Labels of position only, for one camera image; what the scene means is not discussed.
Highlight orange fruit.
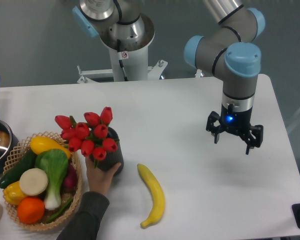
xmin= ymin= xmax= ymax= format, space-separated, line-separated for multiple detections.
xmin=17 ymin=197 xmax=45 ymax=224

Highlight yellow banana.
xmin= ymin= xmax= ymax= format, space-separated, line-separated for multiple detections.
xmin=137 ymin=163 xmax=166 ymax=229

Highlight red tulip bouquet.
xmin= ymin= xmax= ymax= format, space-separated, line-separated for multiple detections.
xmin=54 ymin=106 xmax=118 ymax=163

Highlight dark grey sleeved forearm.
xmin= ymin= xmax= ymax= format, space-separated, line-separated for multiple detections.
xmin=57 ymin=191 xmax=110 ymax=240

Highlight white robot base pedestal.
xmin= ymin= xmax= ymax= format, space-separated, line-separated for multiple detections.
xmin=73 ymin=9 xmax=168 ymax=84

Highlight yellow bell pepper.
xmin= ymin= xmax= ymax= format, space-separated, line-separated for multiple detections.
xmin=3 ymin=181 xmax=28 ymax=206

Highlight purple red onion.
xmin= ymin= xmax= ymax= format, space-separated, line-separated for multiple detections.
xmin=62 ymin=164 xmax=78 ymax=190

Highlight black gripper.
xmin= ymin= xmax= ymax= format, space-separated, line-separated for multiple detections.
xmin=206 ymin=105 xmax=264 ymax=155

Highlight yellow squash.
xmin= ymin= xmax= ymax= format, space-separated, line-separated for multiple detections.
xmin=29 ymin=136 xmax=72 ymax=159

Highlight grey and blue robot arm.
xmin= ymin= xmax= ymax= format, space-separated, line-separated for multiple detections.
xmin=183 ymin=0 xmax=266 ymax=154

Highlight round beige bun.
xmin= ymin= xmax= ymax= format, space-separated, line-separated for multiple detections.
xmin=19 ymin=168 xmax=49 ymax=196

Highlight person's bare hand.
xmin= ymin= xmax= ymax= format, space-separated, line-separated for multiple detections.
xmin=85 ymin=157 xmax=121 ymax=196

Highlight woven wicker basket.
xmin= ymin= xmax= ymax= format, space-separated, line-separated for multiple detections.
xmin=3 ymin=131 xmax=83 ymax=232

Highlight dark grey ribbed vase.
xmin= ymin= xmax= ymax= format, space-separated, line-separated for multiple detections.
xmin=94 ymin=127 xmax=124 ymax=176

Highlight green bok choy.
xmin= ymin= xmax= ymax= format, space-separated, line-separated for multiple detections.
xmin=35 ymin=149 xmax=69 ymax=211

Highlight green chili pepper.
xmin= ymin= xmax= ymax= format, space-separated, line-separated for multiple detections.
xmin=44 ymin=198 xmax=73 ymax=224

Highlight dark green cucumber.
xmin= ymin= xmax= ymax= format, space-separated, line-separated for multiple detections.
xmin=0 ymin=149 xmax=37 ymax=189

